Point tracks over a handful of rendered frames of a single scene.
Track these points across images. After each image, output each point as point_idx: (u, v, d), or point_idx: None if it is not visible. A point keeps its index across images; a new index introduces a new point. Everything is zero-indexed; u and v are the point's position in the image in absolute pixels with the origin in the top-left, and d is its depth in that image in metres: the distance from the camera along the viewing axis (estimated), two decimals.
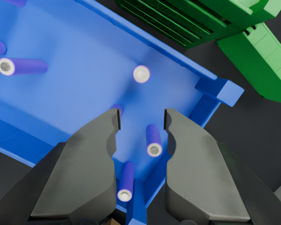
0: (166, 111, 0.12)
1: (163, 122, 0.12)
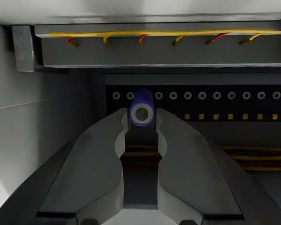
0: (156, 111, 0.12)
1: (154, 122, 0.12)
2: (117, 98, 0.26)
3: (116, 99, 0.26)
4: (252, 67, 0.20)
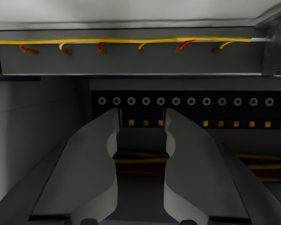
0: (165, 111, 0.12)
1: (163, 122, 0.12)
2: (103, 103, 0.25)
3: (102, 104, 0.25)
4: None
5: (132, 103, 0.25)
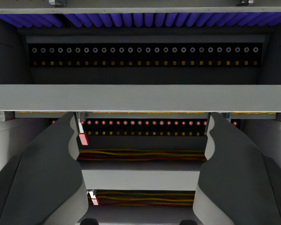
0: (210, 114, 0.11)
1: (205, 126, 0.12)
2: (35, 52, 0.42)
3: (35, 52, 0.42)
4: (97, 27, 0.37)
5: (52, 51, 0.42)
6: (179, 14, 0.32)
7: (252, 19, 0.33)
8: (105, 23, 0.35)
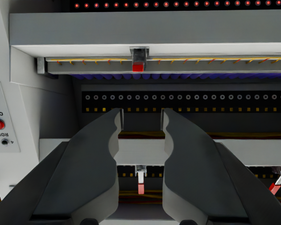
0: (163, 111, 0.12)
1: (161, 122, 0.12)
2: (88, 98, 0.44)
3: (88, 99, 0.44)
4: (154, 79, 0.39)
5: (104, 98, 0.44)
6: None
7: None
8: (164, 77, 0.37)
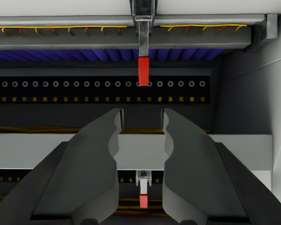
0: (163, 111, 0.12)
1: (161, 122, 0.12)
2: None
3: None
4: (12, 61, 0.33)
5: None
6: None
7: (179, 54, 0.29)
8: (16, 58, 0.31)
